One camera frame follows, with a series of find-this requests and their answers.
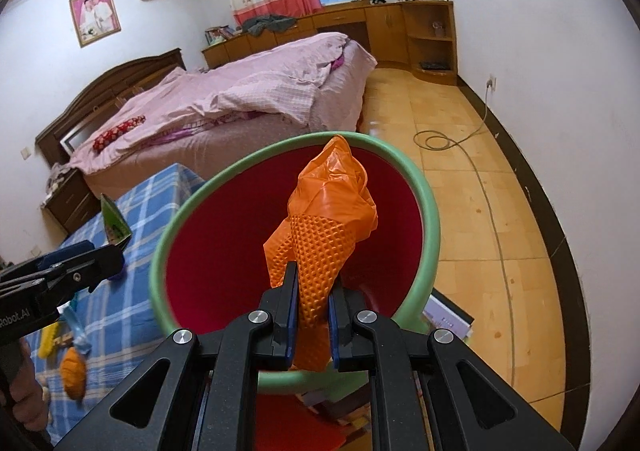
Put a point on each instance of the person's left hand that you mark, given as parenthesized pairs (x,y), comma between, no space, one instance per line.
(27,401)

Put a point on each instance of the orange crumpled item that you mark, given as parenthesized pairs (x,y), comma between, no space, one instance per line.
(73,373)

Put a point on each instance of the framed wall photo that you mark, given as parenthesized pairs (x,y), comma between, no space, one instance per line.
(95,16)

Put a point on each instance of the red trash bin green rim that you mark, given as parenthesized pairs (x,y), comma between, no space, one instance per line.
(225,256)

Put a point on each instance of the blue plastic wrapper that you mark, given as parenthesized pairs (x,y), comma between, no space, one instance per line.
(77,331)

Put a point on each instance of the bed with pink bedspread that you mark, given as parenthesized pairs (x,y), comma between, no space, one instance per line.
(240,86)

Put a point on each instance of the low white wall outlet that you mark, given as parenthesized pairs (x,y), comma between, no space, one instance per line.
(35,248)

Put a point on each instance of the white box on floor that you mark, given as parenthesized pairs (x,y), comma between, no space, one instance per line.
(447,316)

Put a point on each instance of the wooden bed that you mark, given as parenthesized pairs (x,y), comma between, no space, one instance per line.
(260,141)

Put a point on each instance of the red floral pillow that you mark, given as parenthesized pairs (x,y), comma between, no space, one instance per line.
(117,132)

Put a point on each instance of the green paper box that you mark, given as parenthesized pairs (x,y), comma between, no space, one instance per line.
(117,226)

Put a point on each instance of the orange textured rubber glove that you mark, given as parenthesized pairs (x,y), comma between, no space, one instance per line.
(325,231)

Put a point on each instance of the long wooden cabinet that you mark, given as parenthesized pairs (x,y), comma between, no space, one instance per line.
(385,26)

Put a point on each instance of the blue plaid table cloth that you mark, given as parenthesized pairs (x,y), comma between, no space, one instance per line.
(145,211)

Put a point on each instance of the row of books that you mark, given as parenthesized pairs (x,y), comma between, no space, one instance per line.
(219,34)

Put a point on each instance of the grey clothes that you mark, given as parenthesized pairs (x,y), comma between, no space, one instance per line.
(267,24)

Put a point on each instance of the dark wooden nightstand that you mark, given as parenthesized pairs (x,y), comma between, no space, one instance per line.
(70,203)

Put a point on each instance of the yellow small item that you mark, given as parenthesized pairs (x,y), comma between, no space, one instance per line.
(48,342)

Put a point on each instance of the crumpled cloth on nightstand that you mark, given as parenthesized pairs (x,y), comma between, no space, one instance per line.
(59,177)

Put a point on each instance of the white wall outlet with plug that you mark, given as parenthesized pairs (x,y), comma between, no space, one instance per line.
(491,82)

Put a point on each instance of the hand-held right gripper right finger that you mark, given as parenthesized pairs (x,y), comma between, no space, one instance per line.
(336,333)

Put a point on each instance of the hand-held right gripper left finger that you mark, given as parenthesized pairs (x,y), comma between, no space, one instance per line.
(290,328)

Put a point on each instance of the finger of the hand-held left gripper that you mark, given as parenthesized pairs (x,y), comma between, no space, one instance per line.
(65,252)
(95,267)

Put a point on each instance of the dark wooden headboard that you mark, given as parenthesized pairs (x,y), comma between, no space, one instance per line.
(100,86)

